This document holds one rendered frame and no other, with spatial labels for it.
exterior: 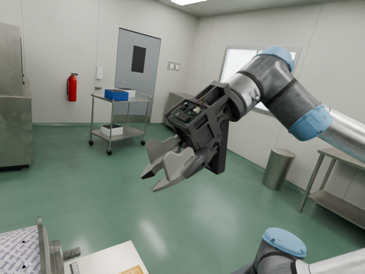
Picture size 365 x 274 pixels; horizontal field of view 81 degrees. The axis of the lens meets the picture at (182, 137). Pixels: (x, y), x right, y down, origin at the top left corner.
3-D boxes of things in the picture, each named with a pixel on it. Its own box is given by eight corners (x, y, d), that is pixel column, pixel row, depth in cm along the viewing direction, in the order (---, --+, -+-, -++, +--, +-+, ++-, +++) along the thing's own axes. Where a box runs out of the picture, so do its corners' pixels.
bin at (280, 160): (288, 188, 347) (302, 153, 328) (275, 193, 324) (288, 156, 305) (269, 178, 375) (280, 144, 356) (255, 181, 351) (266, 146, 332)
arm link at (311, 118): (326, 113, 47) (290, 77, 48) (343, 121, 37) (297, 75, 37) (295, 136, 50) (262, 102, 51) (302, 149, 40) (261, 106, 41)
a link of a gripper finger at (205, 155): (169, 166, 36) (200, 132, 39) (173, 172, 37) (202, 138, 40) (188, 176, 33) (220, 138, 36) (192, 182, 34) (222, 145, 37)
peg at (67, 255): (79, 255, 33) (81, 256, 32) (59, 262, 32) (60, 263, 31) (79, 246, 34) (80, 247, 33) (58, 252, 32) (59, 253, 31)
